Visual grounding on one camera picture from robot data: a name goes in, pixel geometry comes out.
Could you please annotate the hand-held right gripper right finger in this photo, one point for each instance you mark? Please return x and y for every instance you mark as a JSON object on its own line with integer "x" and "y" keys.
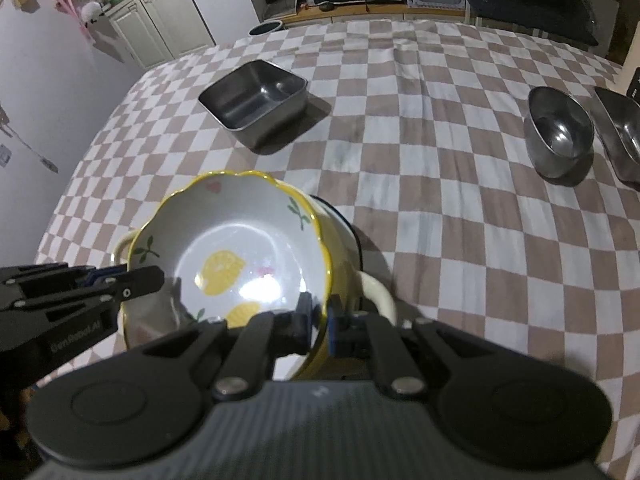
{"x": 336, "y": 327}

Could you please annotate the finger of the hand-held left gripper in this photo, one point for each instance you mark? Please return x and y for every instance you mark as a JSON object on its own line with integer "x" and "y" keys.
{"x": 140, "y": 282}
{"x": 40, "y": 272}

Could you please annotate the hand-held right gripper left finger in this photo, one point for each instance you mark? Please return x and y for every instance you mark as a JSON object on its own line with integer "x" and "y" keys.
{"x": 306, "y": 325}

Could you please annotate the lemon print scalloped bowl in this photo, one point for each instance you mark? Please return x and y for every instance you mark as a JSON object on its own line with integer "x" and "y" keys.
{"x": 235, "y": 240}

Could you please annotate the round stainless steel bowl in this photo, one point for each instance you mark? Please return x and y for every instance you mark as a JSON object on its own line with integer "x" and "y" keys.
{"x": 560, "y": 132}

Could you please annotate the brown white checkered tablecloth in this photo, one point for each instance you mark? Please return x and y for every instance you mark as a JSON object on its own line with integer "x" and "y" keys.
{"x": 425, "y": 190}

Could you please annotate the square stainless steel container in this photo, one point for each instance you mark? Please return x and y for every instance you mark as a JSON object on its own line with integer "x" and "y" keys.
{"x": 255, "y": 100}

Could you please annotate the white kitchen base cabinet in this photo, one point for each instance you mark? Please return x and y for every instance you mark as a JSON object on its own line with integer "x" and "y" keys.
{"x": 160, "y": 25}

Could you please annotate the white fluffy pompom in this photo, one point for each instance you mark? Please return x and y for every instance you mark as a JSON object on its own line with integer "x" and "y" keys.
{"x": 91, "y": 11}

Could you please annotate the grey round trash can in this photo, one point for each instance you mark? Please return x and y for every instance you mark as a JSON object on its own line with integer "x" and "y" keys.
{"x": 266, "y": 27}

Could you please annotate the small black oval object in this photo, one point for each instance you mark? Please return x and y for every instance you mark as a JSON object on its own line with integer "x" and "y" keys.
{"x": 327, "y": 6}

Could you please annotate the low wooden top cabinet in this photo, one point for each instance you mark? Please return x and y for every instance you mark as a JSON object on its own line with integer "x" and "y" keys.
{"x": 390, "y": 10}

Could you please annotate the rectangular stainless steel container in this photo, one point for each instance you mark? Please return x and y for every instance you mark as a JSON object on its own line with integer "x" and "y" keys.
{"x": 622, "y": 135}

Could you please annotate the dark navy sofa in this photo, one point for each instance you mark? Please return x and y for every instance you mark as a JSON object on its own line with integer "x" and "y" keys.
{"x": 530, "y": 0}

